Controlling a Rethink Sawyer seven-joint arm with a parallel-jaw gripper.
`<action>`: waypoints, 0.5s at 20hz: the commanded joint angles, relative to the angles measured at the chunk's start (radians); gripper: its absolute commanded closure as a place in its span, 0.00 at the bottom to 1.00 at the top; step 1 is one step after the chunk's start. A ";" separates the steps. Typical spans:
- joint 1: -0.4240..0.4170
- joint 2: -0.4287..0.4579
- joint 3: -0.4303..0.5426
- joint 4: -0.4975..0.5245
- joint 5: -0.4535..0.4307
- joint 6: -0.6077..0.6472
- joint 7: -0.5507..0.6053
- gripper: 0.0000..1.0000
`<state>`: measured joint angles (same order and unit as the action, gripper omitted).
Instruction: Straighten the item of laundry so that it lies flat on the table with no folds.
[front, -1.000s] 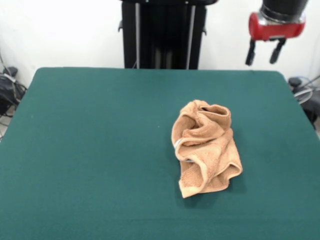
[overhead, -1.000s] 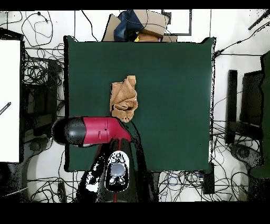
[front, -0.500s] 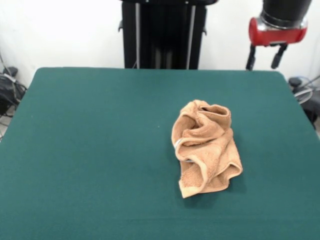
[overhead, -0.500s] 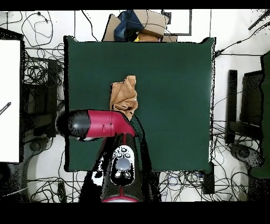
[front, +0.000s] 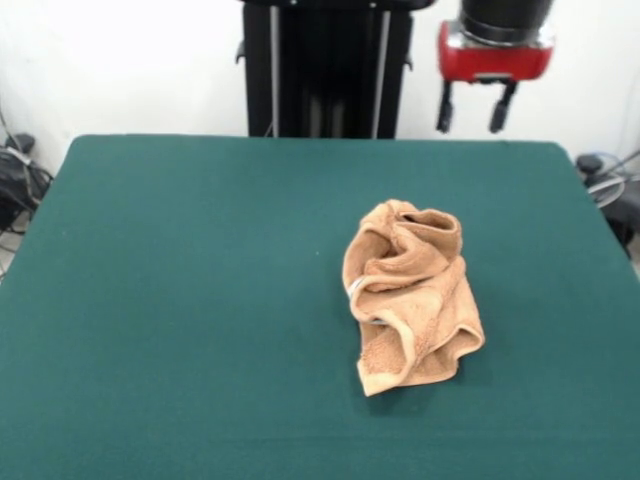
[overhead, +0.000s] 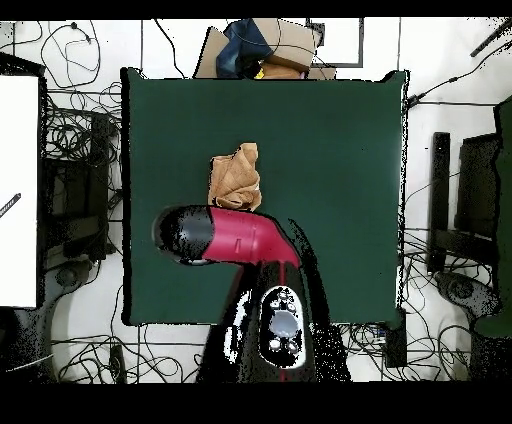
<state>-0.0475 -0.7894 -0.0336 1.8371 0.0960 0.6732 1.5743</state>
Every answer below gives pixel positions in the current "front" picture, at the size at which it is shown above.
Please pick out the dark floor equipment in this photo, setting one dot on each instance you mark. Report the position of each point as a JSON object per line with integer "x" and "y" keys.
{"x": 625, "y": 220}

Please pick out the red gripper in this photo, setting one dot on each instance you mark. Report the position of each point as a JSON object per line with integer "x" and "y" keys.
{"x": 495, "y": 62}

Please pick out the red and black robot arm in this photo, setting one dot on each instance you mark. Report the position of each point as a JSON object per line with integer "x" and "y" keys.
{"x": 500, "y": 15}

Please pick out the black caster foot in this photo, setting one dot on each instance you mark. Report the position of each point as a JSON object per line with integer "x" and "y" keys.
{"x": 591, "y": 164}
{"x": 21, "y": 142}

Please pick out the tan terry towel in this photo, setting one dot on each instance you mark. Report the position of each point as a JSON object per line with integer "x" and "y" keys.
{"x": 415, "y": 300}

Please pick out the dark green table cloth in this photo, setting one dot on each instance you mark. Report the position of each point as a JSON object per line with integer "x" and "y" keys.
{"x": 175, "y": 300}

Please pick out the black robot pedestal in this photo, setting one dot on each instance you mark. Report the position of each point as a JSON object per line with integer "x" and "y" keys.
{"x": 325, "y": 75}

